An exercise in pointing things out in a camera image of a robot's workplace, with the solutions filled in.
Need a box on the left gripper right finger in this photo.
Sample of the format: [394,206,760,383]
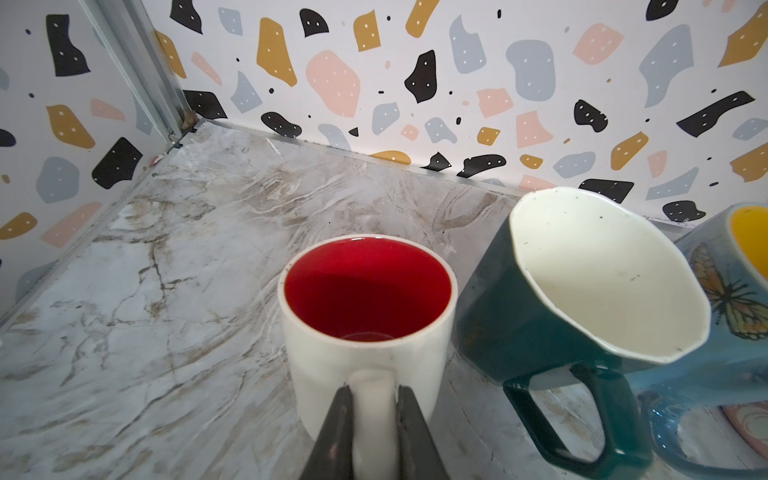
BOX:
[396,385,450,480]

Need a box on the white mug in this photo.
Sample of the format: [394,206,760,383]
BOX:
[277,234,458,479]

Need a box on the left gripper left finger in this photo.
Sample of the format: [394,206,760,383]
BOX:
[299,385,354,480]

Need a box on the light blue butterfly mug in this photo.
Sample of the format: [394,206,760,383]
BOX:
[628,203,767,479]

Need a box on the left aluminium corner post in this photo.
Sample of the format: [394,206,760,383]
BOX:
[79,0,198,144]

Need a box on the dark green mug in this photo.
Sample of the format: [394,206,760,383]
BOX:
[453,187,710,479]

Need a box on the pink patterned mug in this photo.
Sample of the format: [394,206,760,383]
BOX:
[721,401,767,459]

